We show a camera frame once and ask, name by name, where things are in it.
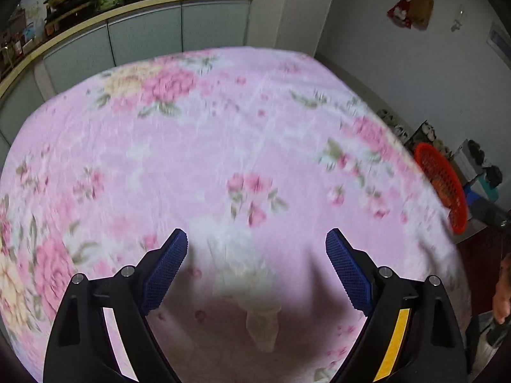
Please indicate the stack of shoe boxes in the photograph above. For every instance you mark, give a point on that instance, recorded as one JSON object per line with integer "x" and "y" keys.
{"x": 476, "y": 174}

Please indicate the black shoe rack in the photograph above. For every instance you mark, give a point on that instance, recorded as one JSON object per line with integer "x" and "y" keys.
{"x": 425, "y": 133}

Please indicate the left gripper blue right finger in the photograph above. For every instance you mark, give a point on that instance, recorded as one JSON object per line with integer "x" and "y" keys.
{"x": 353, "y": 268}

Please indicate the white sneakers pair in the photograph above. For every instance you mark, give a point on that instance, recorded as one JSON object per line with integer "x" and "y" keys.
{"x": 400, "y": 131}

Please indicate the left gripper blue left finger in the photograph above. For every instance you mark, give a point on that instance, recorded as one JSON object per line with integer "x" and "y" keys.
{"x": 158, "y": 268}

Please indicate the beige slippers pair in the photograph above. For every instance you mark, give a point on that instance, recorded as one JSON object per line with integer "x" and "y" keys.
{"x": 386, "y": 115}

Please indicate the kitchen counter cabinets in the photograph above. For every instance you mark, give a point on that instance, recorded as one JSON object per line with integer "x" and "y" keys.
{"x": 132, "y": 32}

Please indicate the red hanging decoration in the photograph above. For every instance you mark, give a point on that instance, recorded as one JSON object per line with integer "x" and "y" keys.
{"x": 398, "y": 14}

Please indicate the wall electrical panel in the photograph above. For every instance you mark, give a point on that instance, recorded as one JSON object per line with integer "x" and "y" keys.
{"x": 500, "y": 42}

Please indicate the beige cloth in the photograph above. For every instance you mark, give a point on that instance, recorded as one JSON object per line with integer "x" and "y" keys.
{"x": 244, "y": 277}

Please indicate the brown hanging paper bag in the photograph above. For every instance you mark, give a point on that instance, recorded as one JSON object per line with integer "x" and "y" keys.
{"x": 420, "y": 13}

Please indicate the person's right hand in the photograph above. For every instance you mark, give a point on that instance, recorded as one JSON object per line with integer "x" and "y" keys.
{"x": 501, "y": 299}

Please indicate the pink floral tablecloth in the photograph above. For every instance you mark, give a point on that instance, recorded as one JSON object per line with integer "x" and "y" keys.
{"x": 269, "y": 141}

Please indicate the red plastic mesh basket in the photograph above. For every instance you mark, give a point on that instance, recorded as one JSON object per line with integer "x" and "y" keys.
{"x": 445, "y": 182}

